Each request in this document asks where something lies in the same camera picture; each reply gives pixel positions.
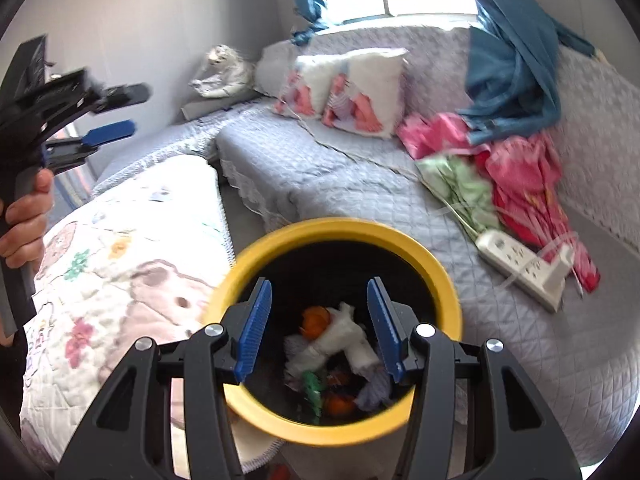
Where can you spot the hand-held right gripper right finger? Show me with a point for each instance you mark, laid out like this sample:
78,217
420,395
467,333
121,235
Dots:
385,330

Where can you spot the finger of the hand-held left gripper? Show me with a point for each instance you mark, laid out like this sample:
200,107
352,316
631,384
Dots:
125,95
112,132

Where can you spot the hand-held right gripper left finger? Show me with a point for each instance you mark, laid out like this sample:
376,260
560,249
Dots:
255,332

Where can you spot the white cloth doll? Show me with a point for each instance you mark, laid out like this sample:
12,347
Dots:
345,340

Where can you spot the small white tissue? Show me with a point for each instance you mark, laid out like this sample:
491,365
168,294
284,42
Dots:
305,355

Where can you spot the pale purple knitted cloth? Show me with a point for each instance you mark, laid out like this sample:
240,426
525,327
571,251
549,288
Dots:
375,390

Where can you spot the orange peel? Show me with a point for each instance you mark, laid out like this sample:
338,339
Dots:
340,404
316,321

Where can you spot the green plastic scrap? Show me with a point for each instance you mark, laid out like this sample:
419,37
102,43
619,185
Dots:
312,387

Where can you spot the yellow rimmed black trash bin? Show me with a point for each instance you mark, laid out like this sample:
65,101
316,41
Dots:
350,232

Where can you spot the person's left hand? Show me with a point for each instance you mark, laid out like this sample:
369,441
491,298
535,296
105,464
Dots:
27,230

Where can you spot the grey flat cushion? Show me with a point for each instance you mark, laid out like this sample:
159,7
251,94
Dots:
205,107

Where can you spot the white tiger plush toy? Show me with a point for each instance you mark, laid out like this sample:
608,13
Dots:
225,70

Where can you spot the grey quilted sofa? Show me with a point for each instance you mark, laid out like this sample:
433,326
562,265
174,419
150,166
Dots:
375,200

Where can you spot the white power strip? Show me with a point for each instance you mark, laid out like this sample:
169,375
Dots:
510,260

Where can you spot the light green cloth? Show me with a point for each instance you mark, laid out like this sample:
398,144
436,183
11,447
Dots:
460,185

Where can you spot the white charger plug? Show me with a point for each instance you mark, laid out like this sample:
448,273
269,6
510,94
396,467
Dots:
557,265

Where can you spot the baby print pillow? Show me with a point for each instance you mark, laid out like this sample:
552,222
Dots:
370,85
310,80

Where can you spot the pink cloth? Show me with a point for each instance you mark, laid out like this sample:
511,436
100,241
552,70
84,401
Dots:
525,185

